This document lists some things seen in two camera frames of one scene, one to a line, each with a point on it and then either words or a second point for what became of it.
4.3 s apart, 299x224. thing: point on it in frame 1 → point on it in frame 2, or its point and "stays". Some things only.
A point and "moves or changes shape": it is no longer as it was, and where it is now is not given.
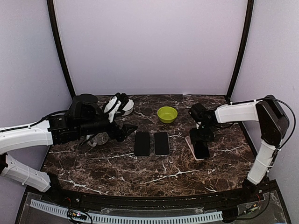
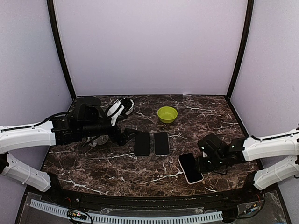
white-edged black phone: (188, 140) → (190, 168)
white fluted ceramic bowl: (128, 108) stays
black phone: (201, 149) moves or changes shape
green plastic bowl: (167, 114) stays
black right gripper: (194, 136) → (202, 169)
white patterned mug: (100, 138) stays
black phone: (161, 144) stays
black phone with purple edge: (161, 144) stays
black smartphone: (142, 143) stays
